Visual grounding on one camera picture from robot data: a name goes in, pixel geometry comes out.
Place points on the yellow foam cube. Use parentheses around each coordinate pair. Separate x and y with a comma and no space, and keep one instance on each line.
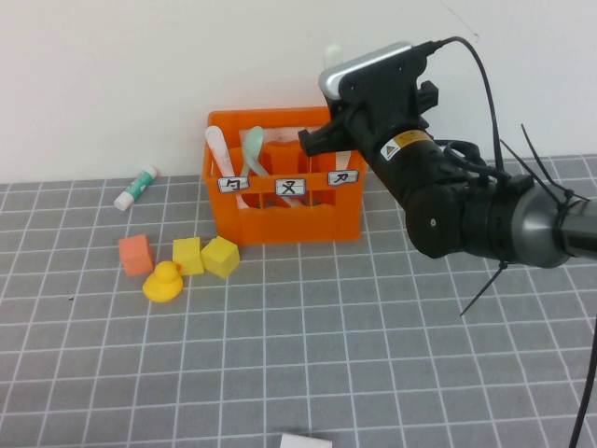
(220,256)
(187,256)

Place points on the cream plastic knife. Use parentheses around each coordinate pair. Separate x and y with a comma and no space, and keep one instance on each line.
(332,55)

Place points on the white label spoon character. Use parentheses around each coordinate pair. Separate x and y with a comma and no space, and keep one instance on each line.
(233,185)

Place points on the orange foam cube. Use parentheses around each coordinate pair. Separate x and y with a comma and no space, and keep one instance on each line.
(136,256)

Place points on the white label fork character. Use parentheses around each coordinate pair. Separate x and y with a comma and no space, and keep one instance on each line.
(290,187)

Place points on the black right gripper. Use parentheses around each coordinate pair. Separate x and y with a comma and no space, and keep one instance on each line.
(392,123)

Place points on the white label knife character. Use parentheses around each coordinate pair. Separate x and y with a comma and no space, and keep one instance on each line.
(342,177)

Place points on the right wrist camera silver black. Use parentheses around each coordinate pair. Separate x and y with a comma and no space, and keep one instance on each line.
(373,70)

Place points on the white green glue stick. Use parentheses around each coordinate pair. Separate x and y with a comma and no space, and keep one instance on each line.
(135,189)

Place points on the green plastic spoon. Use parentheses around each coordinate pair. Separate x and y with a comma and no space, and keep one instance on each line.
(253,140)

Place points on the pink plastic spoon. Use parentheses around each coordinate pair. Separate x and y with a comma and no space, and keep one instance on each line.
(217,142)

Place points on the yellow rubber duck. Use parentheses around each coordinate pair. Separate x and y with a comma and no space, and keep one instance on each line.
(162,285)

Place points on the orange plastic cutlery holder crate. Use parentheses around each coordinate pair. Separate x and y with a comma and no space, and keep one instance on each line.
(280,228)

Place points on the white rectangular box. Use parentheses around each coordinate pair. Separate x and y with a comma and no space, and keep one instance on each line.
(305,441)

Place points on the grey plastic fork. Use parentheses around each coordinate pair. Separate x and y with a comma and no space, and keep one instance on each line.
(290,201)

